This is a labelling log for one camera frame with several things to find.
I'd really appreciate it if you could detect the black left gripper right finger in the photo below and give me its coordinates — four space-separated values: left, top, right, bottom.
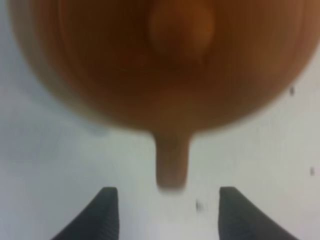
218 186 296 240

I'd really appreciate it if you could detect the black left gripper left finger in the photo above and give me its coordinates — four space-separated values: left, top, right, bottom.
53 187 120 240

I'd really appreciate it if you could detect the brown clay teapot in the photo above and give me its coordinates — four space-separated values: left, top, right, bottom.
6 0 320 190

